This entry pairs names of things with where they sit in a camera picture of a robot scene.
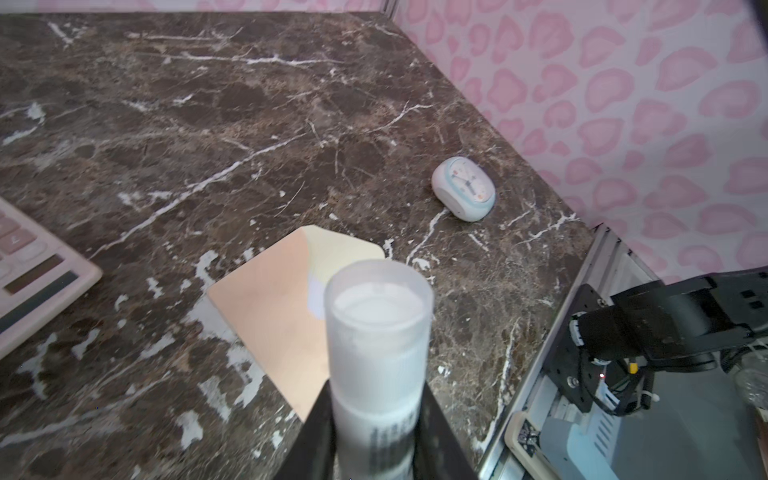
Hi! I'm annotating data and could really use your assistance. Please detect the peach pink envelope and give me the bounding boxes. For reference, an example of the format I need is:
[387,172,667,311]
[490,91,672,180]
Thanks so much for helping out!
[207,225,385,421]

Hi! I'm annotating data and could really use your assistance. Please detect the white letter paper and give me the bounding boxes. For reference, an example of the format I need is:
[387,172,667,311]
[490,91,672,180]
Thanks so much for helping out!
[307,273,325,321]

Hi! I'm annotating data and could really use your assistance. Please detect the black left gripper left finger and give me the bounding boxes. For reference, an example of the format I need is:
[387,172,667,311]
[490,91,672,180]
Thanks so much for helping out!
[273,380,336,480]

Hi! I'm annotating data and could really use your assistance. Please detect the white round clock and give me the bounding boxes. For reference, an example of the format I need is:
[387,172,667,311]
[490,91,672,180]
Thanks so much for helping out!
[431,156,496,223]

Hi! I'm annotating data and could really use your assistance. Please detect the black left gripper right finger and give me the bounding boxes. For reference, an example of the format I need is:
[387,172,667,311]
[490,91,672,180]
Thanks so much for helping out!
[413,384,477,480]

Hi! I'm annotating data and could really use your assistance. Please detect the white glue stick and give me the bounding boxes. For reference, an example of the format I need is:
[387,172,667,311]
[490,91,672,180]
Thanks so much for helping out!
[324,259,434,479]

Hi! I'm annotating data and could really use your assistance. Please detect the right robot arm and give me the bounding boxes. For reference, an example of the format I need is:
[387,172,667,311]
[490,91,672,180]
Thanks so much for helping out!
[543,267,767,417]

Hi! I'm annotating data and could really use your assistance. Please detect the pink desk calculator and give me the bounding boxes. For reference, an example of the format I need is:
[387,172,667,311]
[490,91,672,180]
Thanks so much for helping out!
[1,200,102,357]

